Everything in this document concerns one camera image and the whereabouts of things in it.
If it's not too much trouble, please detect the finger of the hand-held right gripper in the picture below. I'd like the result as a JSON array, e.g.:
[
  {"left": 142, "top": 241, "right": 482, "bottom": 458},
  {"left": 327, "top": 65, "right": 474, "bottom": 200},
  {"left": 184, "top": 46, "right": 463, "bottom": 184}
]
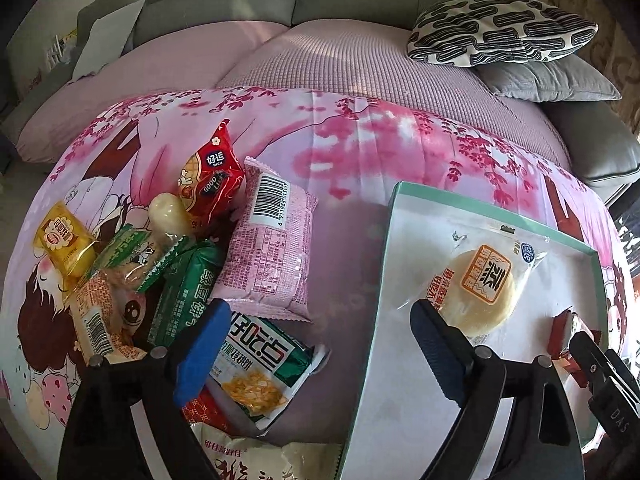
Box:
[{"left": 569, "top": 331, "right": 610, "bottom": 393}]

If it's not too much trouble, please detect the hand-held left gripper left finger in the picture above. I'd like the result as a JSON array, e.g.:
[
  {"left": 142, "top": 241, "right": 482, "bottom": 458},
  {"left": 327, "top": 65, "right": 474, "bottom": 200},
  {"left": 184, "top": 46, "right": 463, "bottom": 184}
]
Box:
[{"left": 57, "top": 300, "right": 233, "bottom": 480}]

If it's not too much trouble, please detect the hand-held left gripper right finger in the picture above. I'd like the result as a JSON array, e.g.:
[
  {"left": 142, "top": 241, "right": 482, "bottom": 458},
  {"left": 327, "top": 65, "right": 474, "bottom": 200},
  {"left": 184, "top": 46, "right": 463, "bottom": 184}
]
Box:
[{"left": 409, "top": 300, "right": 586, "bottom": 480}]

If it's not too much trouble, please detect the small dark red snack packet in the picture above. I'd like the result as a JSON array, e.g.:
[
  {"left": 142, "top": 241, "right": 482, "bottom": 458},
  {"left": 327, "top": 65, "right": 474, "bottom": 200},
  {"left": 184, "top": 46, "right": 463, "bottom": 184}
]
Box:
[{"left": 547, "top": 310, "right": 603, "bottom": 386}]

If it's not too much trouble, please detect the white box with teal rim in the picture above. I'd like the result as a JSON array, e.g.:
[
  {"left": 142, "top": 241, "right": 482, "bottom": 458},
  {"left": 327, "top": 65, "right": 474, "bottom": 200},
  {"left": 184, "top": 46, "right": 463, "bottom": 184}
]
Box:
[{"left": 335, "top": 180, "right": 613, "bottom": 480}]

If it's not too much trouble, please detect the red lattice snack packet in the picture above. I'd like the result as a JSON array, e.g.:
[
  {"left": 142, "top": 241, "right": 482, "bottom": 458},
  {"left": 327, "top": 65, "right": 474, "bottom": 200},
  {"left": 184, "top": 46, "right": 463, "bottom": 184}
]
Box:
[{"left": 181, "top": 390, "right": 233, "bottom": 433}]

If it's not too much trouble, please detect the dark green snack packet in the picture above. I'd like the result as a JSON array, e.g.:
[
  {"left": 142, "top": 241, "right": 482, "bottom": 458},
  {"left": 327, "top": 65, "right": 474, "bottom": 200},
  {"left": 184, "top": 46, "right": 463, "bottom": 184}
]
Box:
[{"left": 147, "top": 241, "right": 226, "bottom": 348}]

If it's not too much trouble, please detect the clear orange bread packet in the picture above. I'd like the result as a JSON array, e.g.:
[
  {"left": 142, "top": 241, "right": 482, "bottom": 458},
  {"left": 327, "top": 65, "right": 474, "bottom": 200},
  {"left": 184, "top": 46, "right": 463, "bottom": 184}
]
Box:
[{"left": 65, "top": 270, "right": 151, "bottom": 366}]

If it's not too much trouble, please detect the yellow snack packet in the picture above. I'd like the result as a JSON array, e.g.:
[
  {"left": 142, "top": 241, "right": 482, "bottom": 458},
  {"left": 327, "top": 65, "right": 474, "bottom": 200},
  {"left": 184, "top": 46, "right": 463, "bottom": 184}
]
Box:
[{"left": 34, "top": 200, "right": 101, "bottom": 278}]

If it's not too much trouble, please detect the green-white cookie packet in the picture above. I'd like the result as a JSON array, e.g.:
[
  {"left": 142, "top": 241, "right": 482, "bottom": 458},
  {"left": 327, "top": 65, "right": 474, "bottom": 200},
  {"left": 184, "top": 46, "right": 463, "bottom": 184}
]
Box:
[{"left": 200, "top": 305, "right": 331, "bottom": 433}]

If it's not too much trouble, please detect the round pale pastry packet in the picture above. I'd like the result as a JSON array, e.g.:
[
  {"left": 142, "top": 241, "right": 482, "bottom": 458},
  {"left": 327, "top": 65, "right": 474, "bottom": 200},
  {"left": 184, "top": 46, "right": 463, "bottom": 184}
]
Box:
[{"left": 397, "top": 217, "right": 551, "bottom": 338}]

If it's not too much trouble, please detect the large beige snack bag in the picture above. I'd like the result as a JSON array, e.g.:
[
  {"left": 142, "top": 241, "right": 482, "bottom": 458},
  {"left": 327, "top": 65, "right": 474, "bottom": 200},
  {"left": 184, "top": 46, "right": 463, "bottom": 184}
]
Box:
[{"left": 192, "top": 422, "right": 346, "bottom": 480}]

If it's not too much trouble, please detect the pink snack packet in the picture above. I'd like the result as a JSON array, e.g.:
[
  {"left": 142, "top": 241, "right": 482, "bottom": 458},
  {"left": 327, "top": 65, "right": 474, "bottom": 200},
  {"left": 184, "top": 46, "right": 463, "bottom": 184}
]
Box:
[{"left": 212, "top": 156, "right": 321, "bottom": 322}]

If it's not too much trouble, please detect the green-white striped cracker packet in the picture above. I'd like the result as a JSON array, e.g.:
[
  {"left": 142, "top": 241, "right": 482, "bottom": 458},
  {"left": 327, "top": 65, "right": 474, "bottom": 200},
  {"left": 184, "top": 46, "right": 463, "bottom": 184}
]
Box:
[{"left": 82, "top": 224, "right": 196, "bottom": 293}]

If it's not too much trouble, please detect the cream jelly cup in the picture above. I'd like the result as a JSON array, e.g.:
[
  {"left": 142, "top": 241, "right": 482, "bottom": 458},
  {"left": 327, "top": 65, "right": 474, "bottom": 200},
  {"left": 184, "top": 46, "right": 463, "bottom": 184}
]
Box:
[{"left": 149, "top": 192, "right": 193, "bottom": 241}]

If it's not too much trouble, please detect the pink printed blanket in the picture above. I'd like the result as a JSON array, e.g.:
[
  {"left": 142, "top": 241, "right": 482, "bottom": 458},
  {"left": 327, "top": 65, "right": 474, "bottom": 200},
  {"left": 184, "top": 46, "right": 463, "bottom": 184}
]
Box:
[{"left": 0, "top": 87, "right": 636, "bottom": 480}]

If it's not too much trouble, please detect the red cracker snack packet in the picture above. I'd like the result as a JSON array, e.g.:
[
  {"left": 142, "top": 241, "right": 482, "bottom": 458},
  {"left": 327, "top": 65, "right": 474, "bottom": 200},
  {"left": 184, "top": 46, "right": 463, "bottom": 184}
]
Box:
[{"left": 175, "top": 119, "right": 247, "bottom": 226}]

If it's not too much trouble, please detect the grey pillow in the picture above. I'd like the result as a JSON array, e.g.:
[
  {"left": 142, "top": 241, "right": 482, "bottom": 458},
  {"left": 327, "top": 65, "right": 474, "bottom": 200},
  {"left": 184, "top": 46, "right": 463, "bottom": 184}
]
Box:
[{"left": 475, "top": 52, "right": 622, "bottom": 103}]

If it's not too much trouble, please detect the pink sofa cover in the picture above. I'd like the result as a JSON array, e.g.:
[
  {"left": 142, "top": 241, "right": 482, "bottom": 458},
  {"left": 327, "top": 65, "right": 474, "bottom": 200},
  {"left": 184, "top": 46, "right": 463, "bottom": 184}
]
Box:
[{"left": 15, "top": 20, "right": 576, "bottom": 171}]

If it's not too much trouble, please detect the black-white patterned pillow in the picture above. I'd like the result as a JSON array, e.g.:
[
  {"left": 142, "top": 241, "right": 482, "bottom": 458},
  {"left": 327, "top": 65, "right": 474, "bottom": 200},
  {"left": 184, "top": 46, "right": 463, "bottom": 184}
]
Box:
[{"left": 406, "top": 0, "right": 599, "bottom": 68}]

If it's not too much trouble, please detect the white cushion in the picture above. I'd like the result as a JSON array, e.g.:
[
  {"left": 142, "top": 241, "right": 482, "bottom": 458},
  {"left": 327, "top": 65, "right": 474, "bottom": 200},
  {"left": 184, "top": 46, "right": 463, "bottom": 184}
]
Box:
[{"left": 72, "top": 0, "right": 147, "bottom": 81}]

